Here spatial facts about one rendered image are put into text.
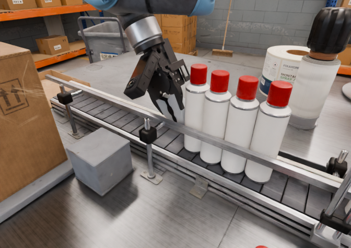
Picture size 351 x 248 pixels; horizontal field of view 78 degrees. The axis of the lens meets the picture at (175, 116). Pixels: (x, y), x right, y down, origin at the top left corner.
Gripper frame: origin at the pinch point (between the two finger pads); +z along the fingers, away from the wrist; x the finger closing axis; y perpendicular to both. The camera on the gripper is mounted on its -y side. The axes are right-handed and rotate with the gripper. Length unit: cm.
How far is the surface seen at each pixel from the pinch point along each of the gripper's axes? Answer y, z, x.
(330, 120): 34.2, 20.0, -24.0
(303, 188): 2.2, 18.6, -21.5
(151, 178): -9.7, 8.2, 6.0
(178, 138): 1.6, 4.2, 3.7
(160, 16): 262, -91, 190
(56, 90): 5, -25, 63
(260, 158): -3.9, 7.5, -18.4
